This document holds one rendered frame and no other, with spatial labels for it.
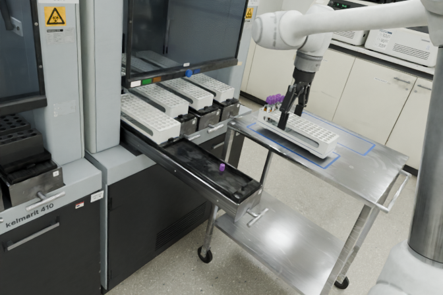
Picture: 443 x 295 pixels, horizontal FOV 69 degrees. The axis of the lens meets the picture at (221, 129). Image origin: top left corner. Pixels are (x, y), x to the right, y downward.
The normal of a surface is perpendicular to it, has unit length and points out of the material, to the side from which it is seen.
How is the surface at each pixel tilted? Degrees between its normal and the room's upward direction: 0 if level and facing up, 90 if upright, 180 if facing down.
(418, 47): 90
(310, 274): 0
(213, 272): 0
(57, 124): 90
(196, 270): 0
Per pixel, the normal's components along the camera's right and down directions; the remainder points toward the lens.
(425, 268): -0.55, -0.55
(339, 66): -0.62, 0.27
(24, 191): 0.76, 0.42
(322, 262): 0.17, -0.87
